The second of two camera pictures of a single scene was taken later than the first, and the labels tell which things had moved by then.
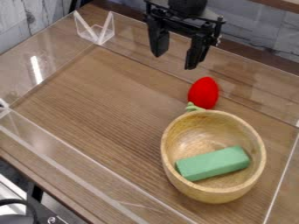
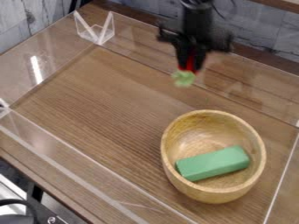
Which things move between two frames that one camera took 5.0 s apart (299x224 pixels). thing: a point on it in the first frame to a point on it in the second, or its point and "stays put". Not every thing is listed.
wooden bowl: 214,153 stays put
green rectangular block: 210,164 stays put
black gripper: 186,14 to 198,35
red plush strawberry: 202,94 to 184,76
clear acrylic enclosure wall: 194,145 stays put
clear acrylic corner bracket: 95,32 stays put
